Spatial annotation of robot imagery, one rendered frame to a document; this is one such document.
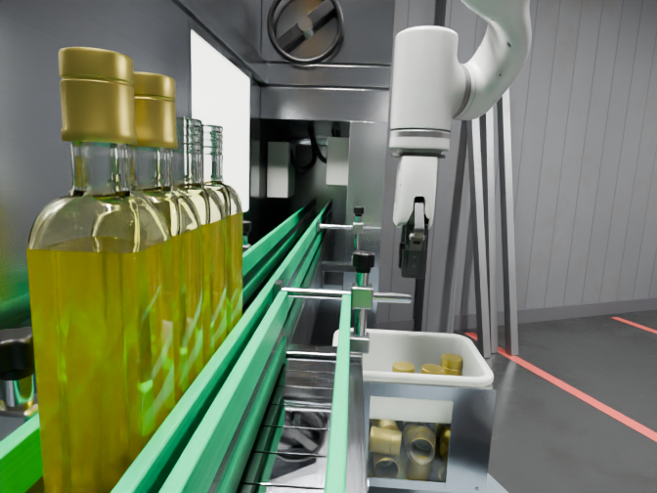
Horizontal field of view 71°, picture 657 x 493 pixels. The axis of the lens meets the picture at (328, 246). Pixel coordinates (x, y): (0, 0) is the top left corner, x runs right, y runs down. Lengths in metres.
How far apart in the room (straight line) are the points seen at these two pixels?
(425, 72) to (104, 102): 0.47
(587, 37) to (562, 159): 0.98
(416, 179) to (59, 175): 0.41
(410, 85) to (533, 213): 3.63
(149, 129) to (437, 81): 0.43
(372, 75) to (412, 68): 0.77
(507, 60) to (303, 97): 0.83
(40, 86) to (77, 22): 0.09
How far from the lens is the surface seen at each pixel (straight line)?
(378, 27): 1.44
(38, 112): 0.45
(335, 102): 1.40
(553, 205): 4.38
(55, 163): 0.46
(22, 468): 0.31
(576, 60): 4.50
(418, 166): 0.63
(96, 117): 0.26
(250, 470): 0.40
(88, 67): 0.26
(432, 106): 0.65
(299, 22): 1.41
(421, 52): 0.65
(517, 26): 0.63
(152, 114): 0.31
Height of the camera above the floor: 1.28
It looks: 10 degrees down
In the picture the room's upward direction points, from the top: 2 degrees clockwise
